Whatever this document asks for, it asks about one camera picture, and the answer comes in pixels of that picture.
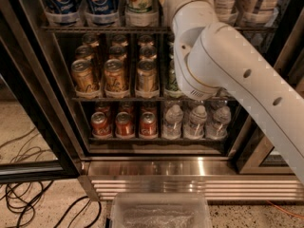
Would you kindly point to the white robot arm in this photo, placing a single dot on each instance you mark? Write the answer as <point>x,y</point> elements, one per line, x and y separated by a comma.
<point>210,55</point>

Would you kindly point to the green can front left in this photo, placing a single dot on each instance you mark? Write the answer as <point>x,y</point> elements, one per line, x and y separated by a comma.
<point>171,84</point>

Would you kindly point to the gold can front right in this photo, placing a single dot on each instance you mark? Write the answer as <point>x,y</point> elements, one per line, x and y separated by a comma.
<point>147,76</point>

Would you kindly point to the gold can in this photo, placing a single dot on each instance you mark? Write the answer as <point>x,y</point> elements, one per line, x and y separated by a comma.
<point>115,80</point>
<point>147,76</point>
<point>82,73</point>

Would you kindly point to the gold can front middle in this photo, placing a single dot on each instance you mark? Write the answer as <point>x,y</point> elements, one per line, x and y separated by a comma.
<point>115,80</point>

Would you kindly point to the gold can front left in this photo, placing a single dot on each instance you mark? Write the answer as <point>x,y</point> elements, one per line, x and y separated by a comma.
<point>82,73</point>

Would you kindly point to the orange can front right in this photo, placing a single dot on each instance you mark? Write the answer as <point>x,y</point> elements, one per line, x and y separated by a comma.
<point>148,125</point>

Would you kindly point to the orange can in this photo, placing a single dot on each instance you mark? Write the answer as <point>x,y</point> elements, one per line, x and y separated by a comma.
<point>124,124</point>
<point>100,124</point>
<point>148,125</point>

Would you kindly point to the orange can front middle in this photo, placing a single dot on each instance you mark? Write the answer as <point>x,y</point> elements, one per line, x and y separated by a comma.
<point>124,124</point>

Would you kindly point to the orange can front left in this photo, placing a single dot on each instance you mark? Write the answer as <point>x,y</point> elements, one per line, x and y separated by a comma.
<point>100,124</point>

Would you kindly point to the steel fridge base grille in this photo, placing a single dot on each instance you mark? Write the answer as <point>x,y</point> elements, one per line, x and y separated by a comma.
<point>217,180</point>

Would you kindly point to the open fridge glass door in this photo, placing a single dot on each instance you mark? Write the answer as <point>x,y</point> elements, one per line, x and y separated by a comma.
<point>28,54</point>

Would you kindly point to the clear plastic bin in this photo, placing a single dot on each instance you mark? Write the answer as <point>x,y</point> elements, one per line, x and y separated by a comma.
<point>160,210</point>

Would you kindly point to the top wire shelf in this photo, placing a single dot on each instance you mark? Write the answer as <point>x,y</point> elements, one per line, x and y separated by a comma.
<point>153,30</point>

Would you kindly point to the wire shelf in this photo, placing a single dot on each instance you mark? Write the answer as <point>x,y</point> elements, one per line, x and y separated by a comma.
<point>153,30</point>
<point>153,99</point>
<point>157,140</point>

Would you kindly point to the middle wire shelf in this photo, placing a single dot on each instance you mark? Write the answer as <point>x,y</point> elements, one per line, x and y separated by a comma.
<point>153,99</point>

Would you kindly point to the bottom wire shelf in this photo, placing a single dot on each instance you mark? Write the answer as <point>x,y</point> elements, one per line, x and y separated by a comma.
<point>157,140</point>

